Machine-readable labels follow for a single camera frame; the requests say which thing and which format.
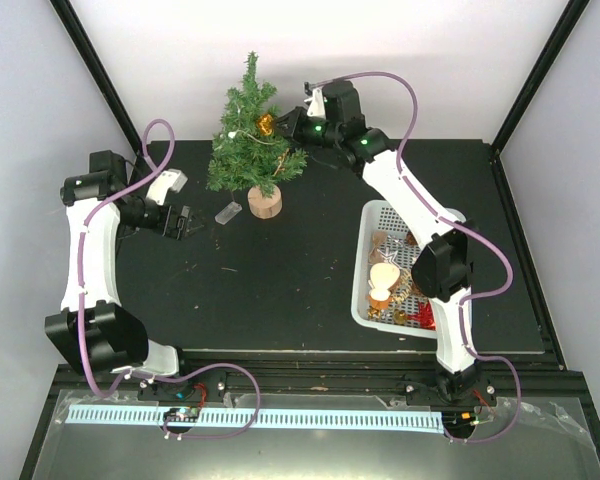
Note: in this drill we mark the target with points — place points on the white ball string lights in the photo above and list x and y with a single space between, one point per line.
238 125

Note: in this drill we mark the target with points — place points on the gold gift box ornament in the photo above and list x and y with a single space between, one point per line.
266 124

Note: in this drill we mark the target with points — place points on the silver star ornament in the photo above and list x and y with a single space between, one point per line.
389 256

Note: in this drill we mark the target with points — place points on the gold merry christmas sign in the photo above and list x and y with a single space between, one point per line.
401 289

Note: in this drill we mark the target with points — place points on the red star ornament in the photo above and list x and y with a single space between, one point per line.
423 316

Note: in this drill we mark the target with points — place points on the brown pine cone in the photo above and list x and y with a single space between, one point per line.
410 239

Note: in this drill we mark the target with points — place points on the clear battery box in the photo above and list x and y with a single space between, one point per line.
228 213

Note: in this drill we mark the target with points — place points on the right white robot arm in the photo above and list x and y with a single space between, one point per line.
332 118

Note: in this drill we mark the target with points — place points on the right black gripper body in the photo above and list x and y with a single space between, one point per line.
308 136

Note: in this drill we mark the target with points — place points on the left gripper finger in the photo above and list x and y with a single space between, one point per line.
192 230
194 222

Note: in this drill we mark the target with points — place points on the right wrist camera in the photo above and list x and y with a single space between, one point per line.
315 101

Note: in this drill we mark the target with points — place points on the brown berry twig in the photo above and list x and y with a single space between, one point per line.
281 161

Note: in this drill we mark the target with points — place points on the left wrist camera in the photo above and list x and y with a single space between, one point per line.
171 180

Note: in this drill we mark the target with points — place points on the white slotted cable duct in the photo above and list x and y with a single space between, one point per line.
264 418

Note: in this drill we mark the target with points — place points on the white perforated plastic basket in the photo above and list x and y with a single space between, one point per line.
441 272

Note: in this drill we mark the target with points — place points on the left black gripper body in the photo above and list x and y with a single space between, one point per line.
167 229

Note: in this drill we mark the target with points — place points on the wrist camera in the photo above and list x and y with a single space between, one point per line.
315 101
171 180

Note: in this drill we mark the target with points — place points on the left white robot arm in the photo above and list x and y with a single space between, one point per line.
97 205

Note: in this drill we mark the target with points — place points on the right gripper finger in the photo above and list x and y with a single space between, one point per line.
286 131
288 120

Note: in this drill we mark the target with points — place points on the small green christmas tree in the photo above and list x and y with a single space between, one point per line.
247 154

